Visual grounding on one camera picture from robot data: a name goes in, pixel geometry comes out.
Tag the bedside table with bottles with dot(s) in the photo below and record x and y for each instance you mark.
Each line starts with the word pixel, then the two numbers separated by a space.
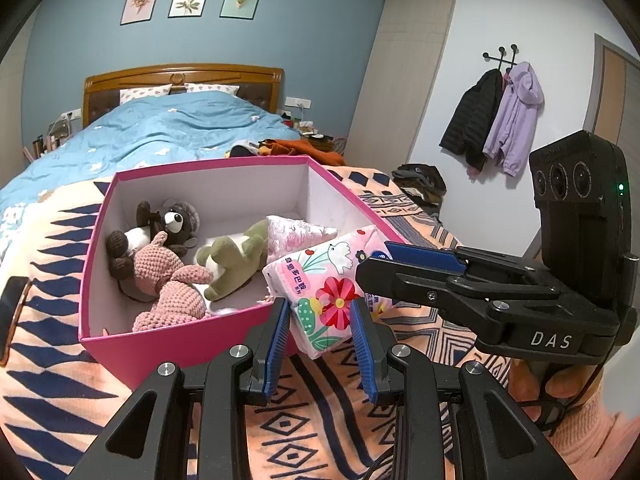
pixel 50 137

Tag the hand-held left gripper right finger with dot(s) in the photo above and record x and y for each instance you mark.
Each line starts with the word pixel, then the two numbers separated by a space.
pixel 362 355

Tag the smartphone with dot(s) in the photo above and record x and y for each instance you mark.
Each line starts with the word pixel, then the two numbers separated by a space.
pixel 12 310

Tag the pink cardboard box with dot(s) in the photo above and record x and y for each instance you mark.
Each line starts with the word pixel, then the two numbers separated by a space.
pixel 175 355

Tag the green frog plush toy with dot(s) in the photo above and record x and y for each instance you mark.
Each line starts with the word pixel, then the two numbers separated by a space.
pixel 225 270

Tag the person's right hand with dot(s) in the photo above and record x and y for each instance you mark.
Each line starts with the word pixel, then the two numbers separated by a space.
pixel 525 385

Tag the orange clothes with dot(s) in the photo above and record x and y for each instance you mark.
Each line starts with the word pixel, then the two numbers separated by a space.
pixel 295 147

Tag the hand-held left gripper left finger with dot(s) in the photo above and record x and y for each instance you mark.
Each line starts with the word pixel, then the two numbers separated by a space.
pixel 277 350

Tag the black wall coat rack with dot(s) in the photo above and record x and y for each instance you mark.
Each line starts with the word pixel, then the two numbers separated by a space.
pixel 500 55

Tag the brown raccoon plush toy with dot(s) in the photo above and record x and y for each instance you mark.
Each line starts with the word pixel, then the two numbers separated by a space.
pixel 172 220

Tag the white wall outlet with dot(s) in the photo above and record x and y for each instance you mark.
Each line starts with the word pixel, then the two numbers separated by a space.
pixel 72 113
pixel 297 101

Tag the white dotted pillow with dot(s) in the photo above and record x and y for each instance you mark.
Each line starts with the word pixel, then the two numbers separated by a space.
pixel 210 88
pixel 145 93

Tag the floral tissue pack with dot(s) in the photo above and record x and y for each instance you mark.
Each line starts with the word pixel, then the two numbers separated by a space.
pixel 320 280

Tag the cluttered bedside table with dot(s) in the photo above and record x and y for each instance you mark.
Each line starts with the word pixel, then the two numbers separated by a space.
pixel 320 140

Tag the orange patterned blanket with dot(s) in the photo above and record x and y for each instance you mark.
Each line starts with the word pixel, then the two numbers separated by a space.
pixel 50 410

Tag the beige wardrobe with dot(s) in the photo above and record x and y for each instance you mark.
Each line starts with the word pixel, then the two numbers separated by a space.
pixel 400 70

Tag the black hanging jacket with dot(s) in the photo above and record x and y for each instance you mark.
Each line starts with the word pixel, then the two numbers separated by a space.
pixel 470 120

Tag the wooden door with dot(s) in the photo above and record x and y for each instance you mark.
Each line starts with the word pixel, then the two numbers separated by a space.
pixel 617 100

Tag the blue duvet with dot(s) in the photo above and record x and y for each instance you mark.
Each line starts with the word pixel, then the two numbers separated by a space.
pixel 175 125

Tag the wooden headboard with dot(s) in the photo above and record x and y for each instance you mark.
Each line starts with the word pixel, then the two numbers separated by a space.
pixel 150 72

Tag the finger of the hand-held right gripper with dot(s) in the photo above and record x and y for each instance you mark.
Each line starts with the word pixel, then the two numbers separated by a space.
pixel 400 280
pixel 425 256

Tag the pink crocheted plush toy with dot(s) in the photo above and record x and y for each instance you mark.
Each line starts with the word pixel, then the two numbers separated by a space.
pixel 155 265

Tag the purple hanging hoodie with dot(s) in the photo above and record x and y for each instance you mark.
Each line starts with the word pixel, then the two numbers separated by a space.
pixel 517 115

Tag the person's right forearm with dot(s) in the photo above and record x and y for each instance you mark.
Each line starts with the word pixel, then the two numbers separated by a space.
pixel 600 440

